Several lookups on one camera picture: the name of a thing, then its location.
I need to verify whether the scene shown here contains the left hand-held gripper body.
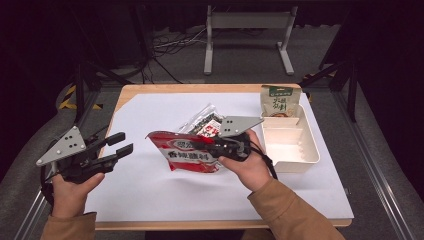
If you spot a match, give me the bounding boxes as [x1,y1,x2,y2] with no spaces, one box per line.
[35,125,116,185]

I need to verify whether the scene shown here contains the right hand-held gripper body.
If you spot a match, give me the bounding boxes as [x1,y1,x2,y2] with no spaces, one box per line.
[213,115,265,163]

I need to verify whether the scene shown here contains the red and white sauce packet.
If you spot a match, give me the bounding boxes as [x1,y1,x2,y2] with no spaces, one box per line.
[145,130,223,174]

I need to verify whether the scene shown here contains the clear packet of dried spices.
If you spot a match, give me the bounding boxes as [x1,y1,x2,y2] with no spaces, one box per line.
[176,103,225,138]

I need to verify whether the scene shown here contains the beige and green sauce packet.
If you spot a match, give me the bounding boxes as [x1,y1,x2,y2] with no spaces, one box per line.
[259,84,303,118]

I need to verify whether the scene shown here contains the white divided plastic tray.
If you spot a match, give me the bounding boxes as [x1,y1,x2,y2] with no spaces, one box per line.
[260,104,322,174]

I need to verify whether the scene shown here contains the person's right hand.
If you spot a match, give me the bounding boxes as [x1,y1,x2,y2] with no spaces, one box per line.
[218,129,273,193]

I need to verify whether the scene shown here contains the person's left hand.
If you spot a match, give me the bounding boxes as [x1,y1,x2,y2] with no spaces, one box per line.
[51,171,106,219]

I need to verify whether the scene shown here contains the yellow and black floor tape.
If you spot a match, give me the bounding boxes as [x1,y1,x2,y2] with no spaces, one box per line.
[59,84,103,111]

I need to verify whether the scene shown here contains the wooden table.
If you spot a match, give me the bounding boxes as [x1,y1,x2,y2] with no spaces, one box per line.
[94,83,354,232]

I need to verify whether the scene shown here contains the black tripod stand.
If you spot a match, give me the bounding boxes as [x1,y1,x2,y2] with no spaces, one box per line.
[71,59,134,124]
[298,56,359,123]

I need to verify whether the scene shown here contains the grey metal stand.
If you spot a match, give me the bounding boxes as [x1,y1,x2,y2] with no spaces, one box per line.
[203,4,299,76]

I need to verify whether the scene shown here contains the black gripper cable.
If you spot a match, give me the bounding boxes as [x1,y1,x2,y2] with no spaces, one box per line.
[249,139,279,181]

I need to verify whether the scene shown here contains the bundle of floor cables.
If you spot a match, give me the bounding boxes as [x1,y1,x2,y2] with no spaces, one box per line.
[139,28,209,84]

